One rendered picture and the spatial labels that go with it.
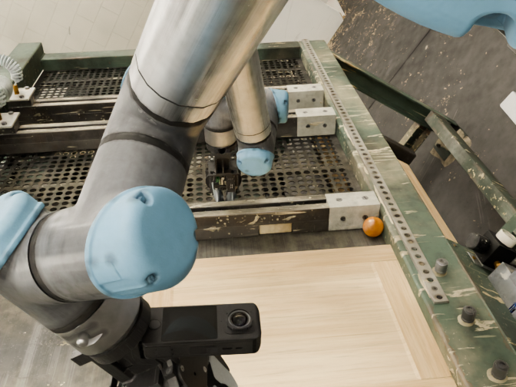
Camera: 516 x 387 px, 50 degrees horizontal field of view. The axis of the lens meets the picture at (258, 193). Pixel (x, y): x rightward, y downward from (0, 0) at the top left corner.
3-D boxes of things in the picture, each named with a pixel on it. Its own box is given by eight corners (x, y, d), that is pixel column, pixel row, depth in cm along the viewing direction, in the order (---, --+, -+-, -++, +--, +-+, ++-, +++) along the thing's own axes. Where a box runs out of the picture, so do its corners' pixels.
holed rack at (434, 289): (448, 302, 110) (448, 300, 110) (434, 304, 110) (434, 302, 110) (308, 40, 248) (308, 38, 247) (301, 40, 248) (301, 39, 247)
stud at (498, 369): (508, 381, 95) (512, 368, 93) (494, 382, 94) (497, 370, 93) (501, 368, 97) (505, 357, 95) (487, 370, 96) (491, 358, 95)
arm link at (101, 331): (120, 251, 52) (104, 320, 46) (150, 279, 55) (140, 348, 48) (60, 282, 54) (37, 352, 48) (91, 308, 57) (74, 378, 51)
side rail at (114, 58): (300, 71, 247) (300, 46, 241) (46, 84, 239) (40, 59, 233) (297, 64, 253) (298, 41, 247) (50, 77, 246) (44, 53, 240)
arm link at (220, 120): (235, 88, 119) (196, 87, 120) (237, 133, 125) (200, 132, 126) (240, 73, 125) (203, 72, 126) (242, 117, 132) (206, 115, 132)
